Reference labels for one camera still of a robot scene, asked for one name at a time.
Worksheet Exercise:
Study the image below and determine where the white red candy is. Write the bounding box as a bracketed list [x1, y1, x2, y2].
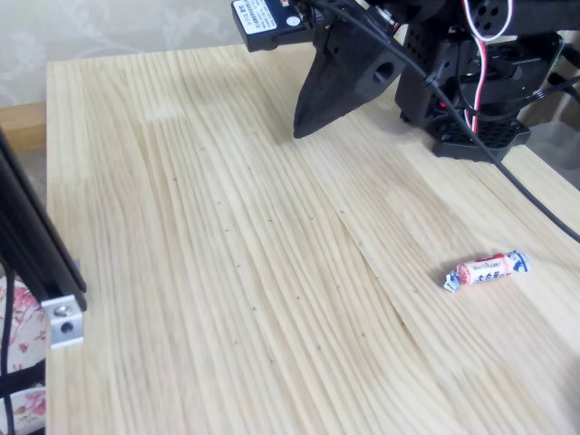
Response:
[441, 250, 531, 295]

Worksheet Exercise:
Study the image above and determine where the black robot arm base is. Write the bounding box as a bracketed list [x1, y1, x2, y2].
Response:
[393, 22, 531, 164]

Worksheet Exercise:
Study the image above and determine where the brown wooden bench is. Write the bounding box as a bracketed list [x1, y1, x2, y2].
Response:
[0, 101, 47, 153]

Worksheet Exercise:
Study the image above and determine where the floral pink white cloth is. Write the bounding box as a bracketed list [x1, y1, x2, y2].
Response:
[0, 266, 49, 435]

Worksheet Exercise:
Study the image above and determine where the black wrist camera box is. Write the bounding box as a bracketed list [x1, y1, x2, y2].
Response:
[230, 0, 314, 52]

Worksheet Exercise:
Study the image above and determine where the red white servo wire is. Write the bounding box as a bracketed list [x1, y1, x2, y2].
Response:
[461, 0, 516, 135]

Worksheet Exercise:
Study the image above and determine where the black power cable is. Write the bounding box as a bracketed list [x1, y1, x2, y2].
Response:
[516, 74, 580, 110]

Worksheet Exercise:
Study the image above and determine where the black camera cable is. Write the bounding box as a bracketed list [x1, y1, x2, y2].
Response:
[312, 0, 580, 242]

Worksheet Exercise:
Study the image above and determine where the dark metal extrusion post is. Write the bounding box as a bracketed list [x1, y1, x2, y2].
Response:
[0, 129, 88, 312]

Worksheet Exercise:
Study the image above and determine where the silver corner bracket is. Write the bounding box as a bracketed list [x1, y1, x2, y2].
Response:
[41, 294, 86, 350]

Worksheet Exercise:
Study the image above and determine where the thin black cable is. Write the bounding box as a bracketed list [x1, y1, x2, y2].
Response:
[0, 265, 15, 435]

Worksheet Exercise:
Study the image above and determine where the black strap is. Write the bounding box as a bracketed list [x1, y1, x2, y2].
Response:
[0, 362, 46, 396]

